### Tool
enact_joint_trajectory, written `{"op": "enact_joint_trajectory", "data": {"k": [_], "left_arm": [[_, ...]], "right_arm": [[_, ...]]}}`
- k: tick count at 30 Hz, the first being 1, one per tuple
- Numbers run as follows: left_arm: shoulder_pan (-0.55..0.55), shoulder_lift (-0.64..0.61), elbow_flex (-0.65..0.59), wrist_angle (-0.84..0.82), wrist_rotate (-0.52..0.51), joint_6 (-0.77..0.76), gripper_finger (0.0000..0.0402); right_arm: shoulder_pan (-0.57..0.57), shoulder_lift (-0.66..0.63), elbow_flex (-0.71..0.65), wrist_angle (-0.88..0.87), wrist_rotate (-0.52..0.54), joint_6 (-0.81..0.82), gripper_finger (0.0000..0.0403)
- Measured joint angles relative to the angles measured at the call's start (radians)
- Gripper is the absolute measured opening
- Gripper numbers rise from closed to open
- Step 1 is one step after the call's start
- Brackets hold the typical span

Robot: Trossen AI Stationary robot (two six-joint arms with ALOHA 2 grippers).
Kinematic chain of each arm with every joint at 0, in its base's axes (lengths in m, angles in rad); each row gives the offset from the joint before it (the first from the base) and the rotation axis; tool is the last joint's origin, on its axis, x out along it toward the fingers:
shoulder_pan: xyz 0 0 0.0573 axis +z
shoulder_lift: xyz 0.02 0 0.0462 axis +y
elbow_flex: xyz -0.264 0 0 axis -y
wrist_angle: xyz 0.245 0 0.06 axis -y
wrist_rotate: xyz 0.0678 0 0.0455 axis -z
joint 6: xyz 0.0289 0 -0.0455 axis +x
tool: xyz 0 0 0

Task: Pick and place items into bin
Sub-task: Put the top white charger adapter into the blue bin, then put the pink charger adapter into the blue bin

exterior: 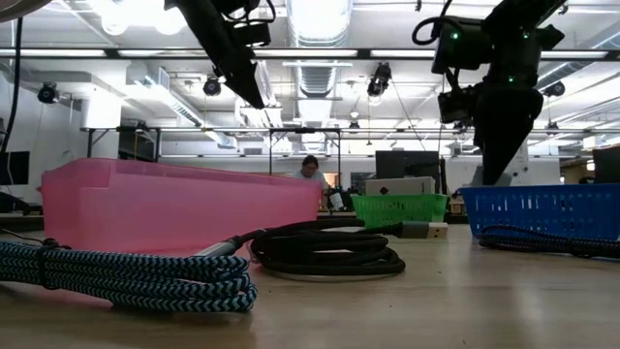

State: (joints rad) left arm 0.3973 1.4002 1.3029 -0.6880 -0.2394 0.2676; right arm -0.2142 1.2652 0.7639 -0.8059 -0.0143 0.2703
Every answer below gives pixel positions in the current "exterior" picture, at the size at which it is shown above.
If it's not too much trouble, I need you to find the white product box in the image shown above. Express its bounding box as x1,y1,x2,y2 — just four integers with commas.
363,175,437,197

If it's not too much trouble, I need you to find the red translucent plastic bin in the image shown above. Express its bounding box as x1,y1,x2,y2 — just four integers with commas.
40,157,324,256

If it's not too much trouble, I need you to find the black USB cable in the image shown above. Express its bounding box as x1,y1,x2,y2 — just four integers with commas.
193,217,450,278

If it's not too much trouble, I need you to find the blue plastic basket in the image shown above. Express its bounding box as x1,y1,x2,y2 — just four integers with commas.
458,182,620,242

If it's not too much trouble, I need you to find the green plastic basket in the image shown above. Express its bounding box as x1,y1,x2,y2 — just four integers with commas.
351,192,450,230

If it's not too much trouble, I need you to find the black ceiling spotlight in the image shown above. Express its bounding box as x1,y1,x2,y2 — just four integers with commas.
542,80,567,99
366,61,393,98
37,81,60,106
201,76,223,98

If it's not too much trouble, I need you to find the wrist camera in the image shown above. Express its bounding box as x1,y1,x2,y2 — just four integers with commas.
430,16,491,75
235,20,273,48

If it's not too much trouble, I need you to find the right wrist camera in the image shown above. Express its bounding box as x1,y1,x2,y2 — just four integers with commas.
430,16,491,75

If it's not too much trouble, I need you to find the purple braided cable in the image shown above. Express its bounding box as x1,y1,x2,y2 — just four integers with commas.
477,224,620,260

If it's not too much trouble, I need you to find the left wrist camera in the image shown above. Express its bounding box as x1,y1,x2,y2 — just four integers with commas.
235,20,273,48

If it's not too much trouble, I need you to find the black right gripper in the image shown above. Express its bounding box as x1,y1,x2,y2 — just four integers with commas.
437,22,567,187

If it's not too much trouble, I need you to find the teal braided cable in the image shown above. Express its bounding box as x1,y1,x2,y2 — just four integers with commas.
0,239,259,313

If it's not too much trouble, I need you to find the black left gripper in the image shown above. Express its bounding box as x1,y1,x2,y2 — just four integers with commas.
163,0,267,111

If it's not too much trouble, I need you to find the white machine cabinet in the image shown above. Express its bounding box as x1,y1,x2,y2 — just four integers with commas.
503,138,532,188

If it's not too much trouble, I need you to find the person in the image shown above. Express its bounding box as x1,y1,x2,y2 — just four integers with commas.
293,154,330,196

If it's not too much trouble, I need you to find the black metal rack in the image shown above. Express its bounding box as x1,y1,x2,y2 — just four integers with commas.
79,125,343,176

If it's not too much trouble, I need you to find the black monitor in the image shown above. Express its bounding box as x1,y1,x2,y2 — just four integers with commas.
375,149,443,181

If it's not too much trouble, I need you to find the silver ventilation duct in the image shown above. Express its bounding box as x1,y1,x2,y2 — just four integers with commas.
285,0,355,128

